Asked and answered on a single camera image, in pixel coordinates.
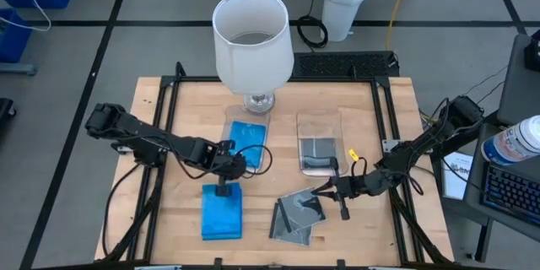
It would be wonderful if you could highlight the black backlit keyboard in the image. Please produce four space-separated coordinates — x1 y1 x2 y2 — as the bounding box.
480 163 540 228

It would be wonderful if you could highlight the white printed paper sheet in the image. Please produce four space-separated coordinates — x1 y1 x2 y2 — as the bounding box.
440 150 477 202

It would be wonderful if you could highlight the clear jewel case black tray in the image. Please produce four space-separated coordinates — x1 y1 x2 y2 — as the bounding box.
277 188 327 235
298 137 339 175
268 201 314 247

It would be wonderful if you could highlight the black perforated panel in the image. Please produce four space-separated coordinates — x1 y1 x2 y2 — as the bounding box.
290 51 401 79

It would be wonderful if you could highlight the white trash bin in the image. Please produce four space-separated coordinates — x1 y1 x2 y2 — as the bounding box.
315 0 380 43

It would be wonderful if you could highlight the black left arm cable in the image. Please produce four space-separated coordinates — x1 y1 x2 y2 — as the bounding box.
175 143 273 181

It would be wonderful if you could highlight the small blue storage bin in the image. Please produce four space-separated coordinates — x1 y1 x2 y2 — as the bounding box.
0 8 35 65

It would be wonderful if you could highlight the black metal table frame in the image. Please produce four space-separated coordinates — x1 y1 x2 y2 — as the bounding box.
93 61 456 270

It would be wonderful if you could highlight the dark grey desk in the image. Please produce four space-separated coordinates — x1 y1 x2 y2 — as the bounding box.
462 122 540 244

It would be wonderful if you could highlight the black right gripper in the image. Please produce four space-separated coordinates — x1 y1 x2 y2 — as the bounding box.
312 168 375 221

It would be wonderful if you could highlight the clear plastic bin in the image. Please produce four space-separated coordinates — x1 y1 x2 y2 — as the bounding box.
295 108 349 177
221 105 272 174

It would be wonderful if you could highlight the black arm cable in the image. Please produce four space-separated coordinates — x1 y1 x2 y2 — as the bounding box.
175 143 273 181
348 154 425 197

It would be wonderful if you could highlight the grey shelf foot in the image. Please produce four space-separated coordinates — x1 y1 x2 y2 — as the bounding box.
0 62 38 77

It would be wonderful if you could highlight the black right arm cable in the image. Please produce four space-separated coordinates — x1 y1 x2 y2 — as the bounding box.
348 154 425 197

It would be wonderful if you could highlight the white shade table lamp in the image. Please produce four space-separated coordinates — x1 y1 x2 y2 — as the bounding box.
211 0 295 115

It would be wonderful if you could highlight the blue cloth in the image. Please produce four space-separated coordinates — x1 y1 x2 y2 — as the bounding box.
201 182 244 237

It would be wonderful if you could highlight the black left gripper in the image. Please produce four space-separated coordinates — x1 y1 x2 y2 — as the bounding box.
208 151 248 197

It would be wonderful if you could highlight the black box device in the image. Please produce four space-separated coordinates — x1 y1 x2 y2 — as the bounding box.
524 29 540 73

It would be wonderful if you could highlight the yellow hanging cable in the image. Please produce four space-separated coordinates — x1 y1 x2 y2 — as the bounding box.
384 0 414 51

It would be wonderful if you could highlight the blue plastic case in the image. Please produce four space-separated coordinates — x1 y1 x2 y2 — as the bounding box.
229 120 268 170
200 227 244 241

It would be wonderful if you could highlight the black coiled floor cable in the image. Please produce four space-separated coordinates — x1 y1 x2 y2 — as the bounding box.
296 0 330 50

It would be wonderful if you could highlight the white wipes canister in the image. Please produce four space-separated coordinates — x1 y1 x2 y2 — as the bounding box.
479 114 540 166

